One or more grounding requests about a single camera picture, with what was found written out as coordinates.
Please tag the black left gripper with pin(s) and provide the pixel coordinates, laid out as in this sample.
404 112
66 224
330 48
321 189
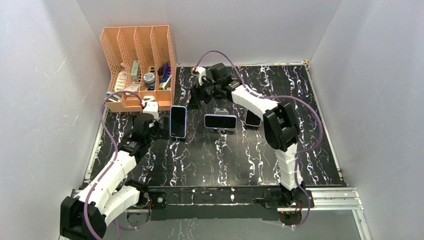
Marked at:
162 133

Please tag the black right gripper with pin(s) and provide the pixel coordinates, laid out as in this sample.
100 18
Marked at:
199 95

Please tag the phone with blue case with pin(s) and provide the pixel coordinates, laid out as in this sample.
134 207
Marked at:
178 121

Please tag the phone with lilac case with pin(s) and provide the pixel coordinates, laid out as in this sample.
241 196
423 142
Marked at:
220 121

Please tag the phone with pink case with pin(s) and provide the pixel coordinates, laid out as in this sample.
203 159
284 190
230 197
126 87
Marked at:
252 120

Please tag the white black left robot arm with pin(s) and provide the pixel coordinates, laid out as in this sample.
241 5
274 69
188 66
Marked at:
87 215

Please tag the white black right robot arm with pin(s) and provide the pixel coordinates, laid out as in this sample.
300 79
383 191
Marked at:
281 128

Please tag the round tin blue white label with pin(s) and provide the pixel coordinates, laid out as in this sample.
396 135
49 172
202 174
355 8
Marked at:
149 79

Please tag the teal bordered item beside organizer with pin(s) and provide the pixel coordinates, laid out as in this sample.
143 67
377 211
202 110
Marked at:
113 97

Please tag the green white small box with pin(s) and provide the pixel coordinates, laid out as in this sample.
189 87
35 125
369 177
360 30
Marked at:
135 71

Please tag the white paper card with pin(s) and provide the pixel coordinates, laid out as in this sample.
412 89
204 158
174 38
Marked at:
120 83

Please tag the orange plastic file organizer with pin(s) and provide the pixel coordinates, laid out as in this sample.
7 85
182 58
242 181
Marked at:
152 46

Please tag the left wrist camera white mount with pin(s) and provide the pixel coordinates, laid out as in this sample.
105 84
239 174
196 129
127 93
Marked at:
150 110

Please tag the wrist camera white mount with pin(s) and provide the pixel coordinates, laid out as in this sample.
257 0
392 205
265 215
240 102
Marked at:
200 72
150 110

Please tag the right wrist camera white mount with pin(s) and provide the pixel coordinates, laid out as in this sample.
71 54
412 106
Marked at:
200 72

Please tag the blue handled tool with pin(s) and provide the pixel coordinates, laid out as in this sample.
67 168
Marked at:
164 72

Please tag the aluminium frame rail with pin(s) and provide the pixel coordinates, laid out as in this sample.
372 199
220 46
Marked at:
241 202

